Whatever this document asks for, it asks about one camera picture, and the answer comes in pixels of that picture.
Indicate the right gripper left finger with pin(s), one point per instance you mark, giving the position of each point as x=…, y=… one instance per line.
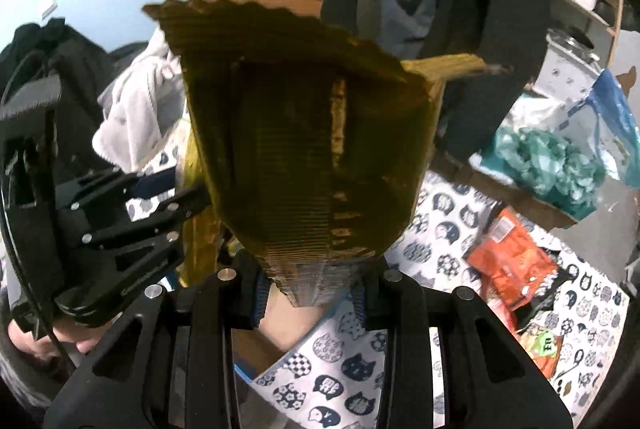
x=259, y=296

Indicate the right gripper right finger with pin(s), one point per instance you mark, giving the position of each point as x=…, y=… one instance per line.
x=358, y=294

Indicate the long gold biscuit pack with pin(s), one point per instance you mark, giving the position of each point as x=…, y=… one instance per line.
x=314, y=143

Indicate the orange black noodle snack bag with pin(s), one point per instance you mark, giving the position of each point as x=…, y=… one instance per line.
x=521, y=276

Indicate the orange green snack bag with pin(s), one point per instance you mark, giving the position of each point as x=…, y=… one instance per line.
x=543, y=346

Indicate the person's left hand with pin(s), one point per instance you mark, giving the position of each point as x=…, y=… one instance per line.
x=69, y=333

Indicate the blue cardboard box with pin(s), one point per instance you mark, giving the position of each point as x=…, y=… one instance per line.
x=282, y=329

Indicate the cat pattern tablecloth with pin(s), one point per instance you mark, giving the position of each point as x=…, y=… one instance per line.
x=334, y=378

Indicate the grey white clothes pile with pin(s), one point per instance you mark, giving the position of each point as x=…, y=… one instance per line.
x=141, y=107

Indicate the teal box with bags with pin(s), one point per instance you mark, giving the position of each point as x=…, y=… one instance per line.
x=550, y=167

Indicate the blue clear plastic bag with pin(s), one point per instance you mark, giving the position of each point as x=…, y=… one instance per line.
x=603, y=124

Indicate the wooden shelf rack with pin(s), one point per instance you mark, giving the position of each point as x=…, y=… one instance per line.
x=599, y=16

